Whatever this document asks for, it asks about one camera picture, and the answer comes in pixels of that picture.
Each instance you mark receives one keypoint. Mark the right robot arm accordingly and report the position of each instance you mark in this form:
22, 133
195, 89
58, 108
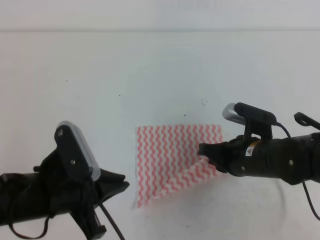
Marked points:
309, 158

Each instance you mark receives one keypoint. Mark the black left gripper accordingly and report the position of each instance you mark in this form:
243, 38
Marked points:
63, 183

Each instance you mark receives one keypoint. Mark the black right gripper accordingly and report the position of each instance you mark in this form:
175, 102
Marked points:
275, 158

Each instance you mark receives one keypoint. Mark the pink wavy striped towel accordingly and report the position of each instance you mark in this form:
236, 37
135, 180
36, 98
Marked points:
167, 160

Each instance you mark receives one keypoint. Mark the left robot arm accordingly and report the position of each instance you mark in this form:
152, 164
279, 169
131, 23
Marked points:
12, 188

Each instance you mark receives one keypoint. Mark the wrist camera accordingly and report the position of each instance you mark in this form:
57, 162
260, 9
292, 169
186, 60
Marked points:
256, 121
75, 152

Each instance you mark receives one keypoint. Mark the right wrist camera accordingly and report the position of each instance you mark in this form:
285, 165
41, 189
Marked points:
256, 121

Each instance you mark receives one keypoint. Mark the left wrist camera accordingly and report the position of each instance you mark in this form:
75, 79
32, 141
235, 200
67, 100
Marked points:
75, 152

